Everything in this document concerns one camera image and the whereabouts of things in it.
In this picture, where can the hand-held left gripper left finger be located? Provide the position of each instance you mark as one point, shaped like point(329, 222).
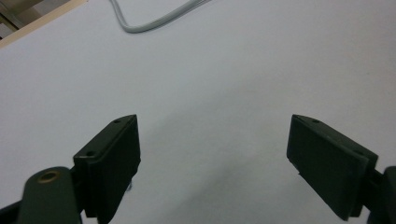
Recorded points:
point(107, 165)

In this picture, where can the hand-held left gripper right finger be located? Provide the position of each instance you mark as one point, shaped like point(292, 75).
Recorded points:
point(327, 165)

